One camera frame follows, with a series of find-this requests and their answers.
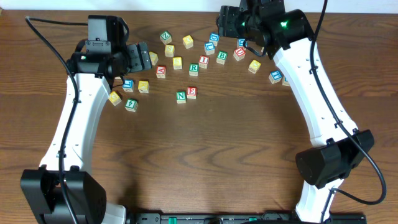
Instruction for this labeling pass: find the green R block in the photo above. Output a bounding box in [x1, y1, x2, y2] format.
[189, 63, 199, 77]

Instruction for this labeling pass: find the green N block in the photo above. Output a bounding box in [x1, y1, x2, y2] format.
[176, 91, 187, 104]

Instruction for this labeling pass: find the red E block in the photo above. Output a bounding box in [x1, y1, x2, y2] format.
[187, 86, 197, 99]

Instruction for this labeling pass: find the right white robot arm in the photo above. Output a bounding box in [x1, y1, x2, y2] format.
[216, 1, 374, 223]

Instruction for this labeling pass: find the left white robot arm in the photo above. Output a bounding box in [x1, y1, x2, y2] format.
[20, 15, 152, 223]

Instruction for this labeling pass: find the yellow O block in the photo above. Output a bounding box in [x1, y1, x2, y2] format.
[149, 52, 159, 66]

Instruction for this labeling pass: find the blue D block right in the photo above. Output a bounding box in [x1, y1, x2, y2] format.
[237, 39, 246, 50]

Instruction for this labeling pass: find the blue d block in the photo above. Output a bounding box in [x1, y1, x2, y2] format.
[237, 39, 246, 50]
[209, 32, 220, 47]

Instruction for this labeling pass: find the blue D block left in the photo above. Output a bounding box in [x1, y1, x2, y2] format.
[209, 32, 220, 47]

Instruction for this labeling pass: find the yellow block beside L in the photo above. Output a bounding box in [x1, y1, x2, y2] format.
[138, 80, 150, 93]

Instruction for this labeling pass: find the blue L block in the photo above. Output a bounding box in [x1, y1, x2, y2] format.
[123, 80, 134, 92]

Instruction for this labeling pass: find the yellow S block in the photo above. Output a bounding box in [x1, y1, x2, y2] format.
[164, 44, 175, 58]

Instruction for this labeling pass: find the red U block right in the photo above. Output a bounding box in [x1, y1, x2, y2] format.
[233, 47, 246, 61]

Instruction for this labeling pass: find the green Z block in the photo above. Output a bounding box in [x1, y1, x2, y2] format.
[160, 30, 172, 45]

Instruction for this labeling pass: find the green B block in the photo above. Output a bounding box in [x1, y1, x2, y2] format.
[216, 50, 228, 65]

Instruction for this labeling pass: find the yellow C block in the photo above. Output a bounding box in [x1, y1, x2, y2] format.
[108, 91, 122, 106]

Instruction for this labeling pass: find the yellow block top centre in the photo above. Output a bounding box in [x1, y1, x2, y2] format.
[183, 35, 194, 49]

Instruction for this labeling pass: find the green 4 block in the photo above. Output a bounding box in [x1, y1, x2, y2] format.
[124, 99, 138, 112]

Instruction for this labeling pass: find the yellow block right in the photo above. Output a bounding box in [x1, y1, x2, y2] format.
[248, 60, 261, 74]

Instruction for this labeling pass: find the red I block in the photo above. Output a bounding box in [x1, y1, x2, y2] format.
[198, 55, 210, 68]

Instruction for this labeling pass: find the blue T block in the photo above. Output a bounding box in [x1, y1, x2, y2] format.
[269, 70, 283, 84]

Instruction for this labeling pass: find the blue 5 block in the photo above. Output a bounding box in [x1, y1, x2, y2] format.
[282, 77, 290, 86]

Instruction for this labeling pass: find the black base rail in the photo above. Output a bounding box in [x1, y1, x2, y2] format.
[124, 212, 368, 224]

